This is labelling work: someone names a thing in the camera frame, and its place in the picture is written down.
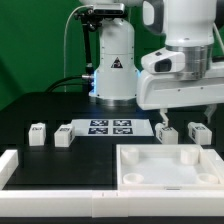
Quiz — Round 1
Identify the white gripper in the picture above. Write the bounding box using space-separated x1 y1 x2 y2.
137 68 224 127

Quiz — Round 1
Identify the white square table top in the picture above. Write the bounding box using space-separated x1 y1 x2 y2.
116 144 224 191

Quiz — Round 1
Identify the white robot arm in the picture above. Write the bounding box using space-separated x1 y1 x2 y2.
80 0 224 117

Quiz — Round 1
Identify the white sheet with fiducial tags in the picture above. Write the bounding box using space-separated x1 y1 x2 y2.
72 119 153 136

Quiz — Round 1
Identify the white U-shaped obstacle fence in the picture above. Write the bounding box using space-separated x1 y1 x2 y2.
0 150 224 218

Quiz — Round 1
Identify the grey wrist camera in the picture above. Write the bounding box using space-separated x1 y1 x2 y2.
141 48 185 74

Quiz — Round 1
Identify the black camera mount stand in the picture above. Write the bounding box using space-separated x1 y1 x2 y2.
75 8 101 91

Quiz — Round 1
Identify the black cable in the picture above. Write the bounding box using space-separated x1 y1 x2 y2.
44 75 88 94

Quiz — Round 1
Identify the white cable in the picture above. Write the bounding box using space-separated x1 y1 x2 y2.
62 4 89 94

